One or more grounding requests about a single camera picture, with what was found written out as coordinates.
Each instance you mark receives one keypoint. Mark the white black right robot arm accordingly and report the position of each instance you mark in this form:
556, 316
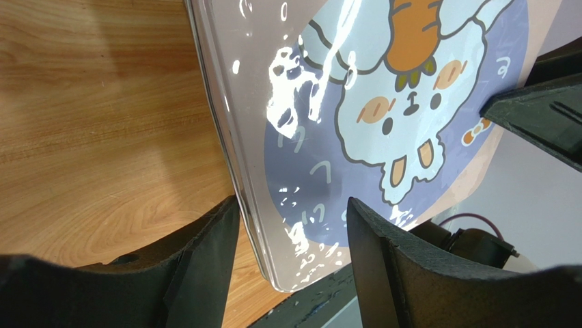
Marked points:
531, 197

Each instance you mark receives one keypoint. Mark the silver square tin lid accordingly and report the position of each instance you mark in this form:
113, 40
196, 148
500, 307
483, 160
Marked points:
316, 102

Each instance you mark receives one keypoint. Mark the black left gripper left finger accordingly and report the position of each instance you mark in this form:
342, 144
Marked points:
181, 280

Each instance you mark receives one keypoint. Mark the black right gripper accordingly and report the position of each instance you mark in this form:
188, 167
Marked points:
546, 113

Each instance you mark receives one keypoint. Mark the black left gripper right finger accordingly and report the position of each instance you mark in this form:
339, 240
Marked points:
403, 281

